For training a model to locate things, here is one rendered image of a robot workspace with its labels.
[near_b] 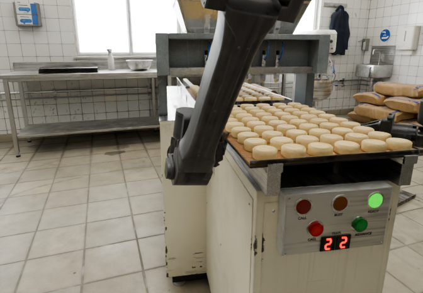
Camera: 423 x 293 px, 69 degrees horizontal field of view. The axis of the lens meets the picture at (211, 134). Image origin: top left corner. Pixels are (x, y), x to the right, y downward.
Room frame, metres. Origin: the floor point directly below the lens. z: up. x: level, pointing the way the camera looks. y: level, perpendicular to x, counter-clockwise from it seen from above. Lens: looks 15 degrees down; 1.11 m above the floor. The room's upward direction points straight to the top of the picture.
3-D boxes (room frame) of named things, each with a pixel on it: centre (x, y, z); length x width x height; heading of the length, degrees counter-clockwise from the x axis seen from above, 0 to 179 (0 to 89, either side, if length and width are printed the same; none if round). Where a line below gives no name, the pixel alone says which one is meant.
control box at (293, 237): (0.59, -0.26, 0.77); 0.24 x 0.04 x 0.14; 100
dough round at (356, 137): (0.70, -0.34, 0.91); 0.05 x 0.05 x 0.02
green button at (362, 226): (0.58, -0.31, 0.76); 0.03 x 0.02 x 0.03; 100
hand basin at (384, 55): (5.11, -2.68, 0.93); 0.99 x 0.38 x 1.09; 19
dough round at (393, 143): (0.65, -0.41, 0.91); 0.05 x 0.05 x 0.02
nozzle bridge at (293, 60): (1.45, -0.11, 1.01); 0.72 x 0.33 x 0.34; 100
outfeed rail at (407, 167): (1.58, -0.24, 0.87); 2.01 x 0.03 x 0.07; 10
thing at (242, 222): (0.95, -0.20, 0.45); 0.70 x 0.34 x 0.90; 10
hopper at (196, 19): (1.45, -0.11, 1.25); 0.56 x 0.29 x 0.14; 100
